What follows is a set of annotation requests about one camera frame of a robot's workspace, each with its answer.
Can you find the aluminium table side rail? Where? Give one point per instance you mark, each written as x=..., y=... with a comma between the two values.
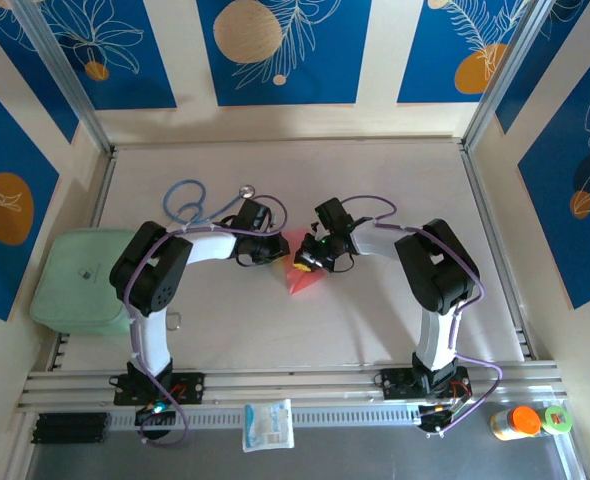
x=100, y=197
x=480, y=190

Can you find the aluminium frame post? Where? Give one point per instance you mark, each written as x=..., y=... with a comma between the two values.
x=66, y=75
x=501, y=75

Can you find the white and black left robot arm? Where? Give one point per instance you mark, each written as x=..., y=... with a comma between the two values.
x=150, y=340

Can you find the jar with orange lid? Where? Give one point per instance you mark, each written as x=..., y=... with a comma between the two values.
x=525, y=420

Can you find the green-capped bottle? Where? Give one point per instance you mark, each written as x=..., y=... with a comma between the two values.
x=569, y=422

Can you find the blue stethoscope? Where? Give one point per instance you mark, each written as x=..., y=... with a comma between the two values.
x=246, y=190

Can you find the black ribbed block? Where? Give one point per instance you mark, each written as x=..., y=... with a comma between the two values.
x=70, y=427

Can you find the aluminium frame rail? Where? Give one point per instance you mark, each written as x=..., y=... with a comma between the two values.
x=295, y=382

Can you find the blue floral wall panel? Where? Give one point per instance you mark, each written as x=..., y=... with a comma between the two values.
x=325, y=75
x=5, y=150
x=425, y=50
x=555, y=45
x=140, y=60
x=575, y=240
x=37, y=75

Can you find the light green zip pouch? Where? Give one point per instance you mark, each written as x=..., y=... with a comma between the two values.
x=65, y=280

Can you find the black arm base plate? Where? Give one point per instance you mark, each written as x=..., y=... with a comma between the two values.
x=190, y=387
x=390, y=382

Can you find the black controller board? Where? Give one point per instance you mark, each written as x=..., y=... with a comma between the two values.
x=157, y=422
x=435, y=420

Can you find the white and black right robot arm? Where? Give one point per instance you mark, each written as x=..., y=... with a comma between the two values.
x=437, y=340

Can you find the white plastic gauze packet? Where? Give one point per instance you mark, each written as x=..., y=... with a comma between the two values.
x=267, y=425

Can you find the pink cloth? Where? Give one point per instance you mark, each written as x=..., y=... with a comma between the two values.
x=300, y=282

